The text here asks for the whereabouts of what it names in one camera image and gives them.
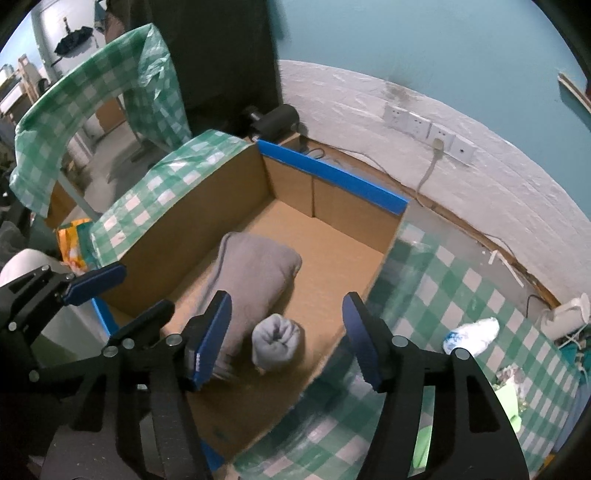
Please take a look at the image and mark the black cylindrical device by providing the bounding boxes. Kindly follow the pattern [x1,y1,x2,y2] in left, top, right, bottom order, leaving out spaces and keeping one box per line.
[242,104,301,141]

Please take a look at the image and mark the green checked plastic sheet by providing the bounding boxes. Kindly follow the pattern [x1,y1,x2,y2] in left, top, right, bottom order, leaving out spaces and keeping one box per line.
[9,25,192,217]

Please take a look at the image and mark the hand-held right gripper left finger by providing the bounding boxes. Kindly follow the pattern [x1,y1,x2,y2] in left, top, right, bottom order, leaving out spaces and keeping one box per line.
[44,291,232,480]

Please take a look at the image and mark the green checked tablecloth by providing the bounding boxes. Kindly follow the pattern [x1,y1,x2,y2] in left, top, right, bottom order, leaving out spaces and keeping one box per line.
[90,130,583,480]

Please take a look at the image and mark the white and blue plastic package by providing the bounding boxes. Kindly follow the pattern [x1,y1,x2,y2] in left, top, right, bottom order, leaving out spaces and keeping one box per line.
[443,318,501,355]

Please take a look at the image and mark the grey cloth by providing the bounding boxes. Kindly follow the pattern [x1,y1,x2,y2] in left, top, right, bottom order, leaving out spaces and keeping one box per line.
[196,232,303,381]

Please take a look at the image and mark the white cylindrical container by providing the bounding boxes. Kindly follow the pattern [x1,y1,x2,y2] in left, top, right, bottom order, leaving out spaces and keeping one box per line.
[540,293,591,340]

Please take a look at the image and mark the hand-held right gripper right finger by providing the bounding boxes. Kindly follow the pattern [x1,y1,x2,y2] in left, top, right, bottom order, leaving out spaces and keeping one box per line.
[342,292,529,480]

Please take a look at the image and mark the white plug with cable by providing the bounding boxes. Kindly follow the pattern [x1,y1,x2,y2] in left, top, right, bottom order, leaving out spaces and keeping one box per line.
[416,138,446,199]

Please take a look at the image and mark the orange snack bag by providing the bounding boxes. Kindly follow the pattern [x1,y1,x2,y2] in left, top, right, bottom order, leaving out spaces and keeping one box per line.
[56,218,95,271]

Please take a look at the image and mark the white tape strip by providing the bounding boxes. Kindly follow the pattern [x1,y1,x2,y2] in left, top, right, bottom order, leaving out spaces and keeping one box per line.
[488,249,525,287]

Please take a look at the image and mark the teal cloth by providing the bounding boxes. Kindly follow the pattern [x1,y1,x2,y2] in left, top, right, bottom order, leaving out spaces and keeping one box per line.
[556,339,589,374]

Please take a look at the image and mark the blue-edged cardboard box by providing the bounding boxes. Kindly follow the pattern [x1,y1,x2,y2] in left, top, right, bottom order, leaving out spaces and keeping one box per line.
[92,138,409,472]

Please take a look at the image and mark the light green cloth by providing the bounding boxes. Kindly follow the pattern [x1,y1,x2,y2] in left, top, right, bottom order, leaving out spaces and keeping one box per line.
[413,383,525,467]

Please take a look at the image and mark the black umbrella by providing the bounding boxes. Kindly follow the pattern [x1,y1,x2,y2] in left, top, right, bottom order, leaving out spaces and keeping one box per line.
[53,18,93,56]

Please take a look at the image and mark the grey socks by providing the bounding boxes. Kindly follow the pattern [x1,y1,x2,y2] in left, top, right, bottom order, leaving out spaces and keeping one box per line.
[252,314,305,376]

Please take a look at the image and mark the hanging dark clothes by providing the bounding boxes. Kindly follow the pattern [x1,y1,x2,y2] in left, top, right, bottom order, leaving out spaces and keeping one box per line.
[92,0,153,44]

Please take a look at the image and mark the wooden ledge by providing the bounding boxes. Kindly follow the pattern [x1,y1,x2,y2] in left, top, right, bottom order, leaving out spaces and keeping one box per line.
[558,71,591,114]

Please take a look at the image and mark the black panel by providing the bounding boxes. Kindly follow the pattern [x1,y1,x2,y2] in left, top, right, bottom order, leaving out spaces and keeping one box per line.
[148,0,283,139]

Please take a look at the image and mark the black cable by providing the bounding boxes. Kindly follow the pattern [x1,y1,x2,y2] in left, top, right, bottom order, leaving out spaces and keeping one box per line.
[526,293,555,324]
[300,134,338,160]

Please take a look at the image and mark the white wall socket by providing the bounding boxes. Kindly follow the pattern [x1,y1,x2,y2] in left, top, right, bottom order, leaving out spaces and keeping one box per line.
[385,104,410,131]
[427,124,455,151]
[450,136,475,164]
[409,113,432,139]

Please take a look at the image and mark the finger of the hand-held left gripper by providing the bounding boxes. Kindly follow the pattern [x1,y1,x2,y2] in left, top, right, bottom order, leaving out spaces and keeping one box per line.
[0,262,127,342]
[28,299,175,384]

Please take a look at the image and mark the wooden cabinet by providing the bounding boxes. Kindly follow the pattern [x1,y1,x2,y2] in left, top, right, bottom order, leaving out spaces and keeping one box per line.
[95,97,127,134]

